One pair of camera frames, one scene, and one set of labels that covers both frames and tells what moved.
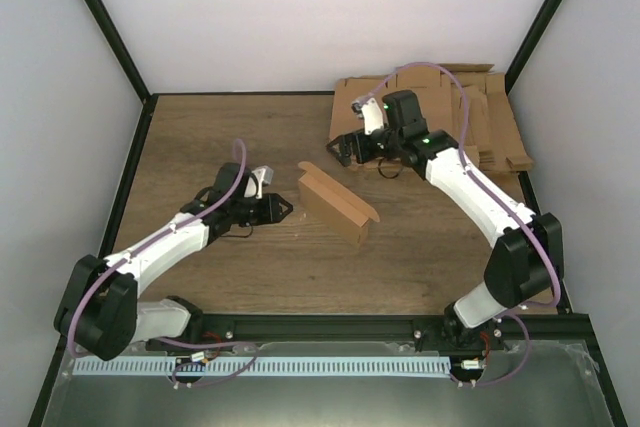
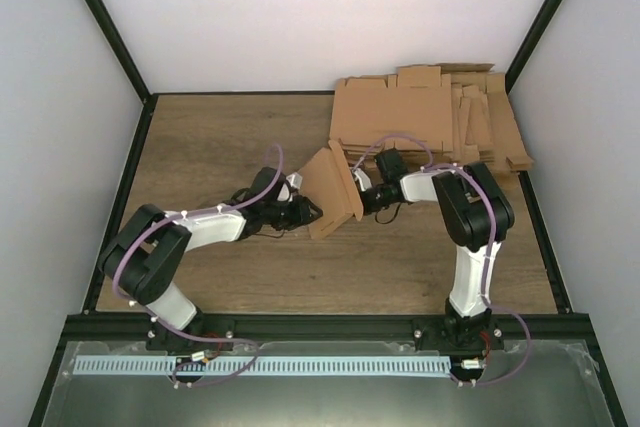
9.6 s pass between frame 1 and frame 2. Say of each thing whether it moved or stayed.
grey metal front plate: stayed
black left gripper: moved
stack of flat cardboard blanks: stayed
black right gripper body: moved
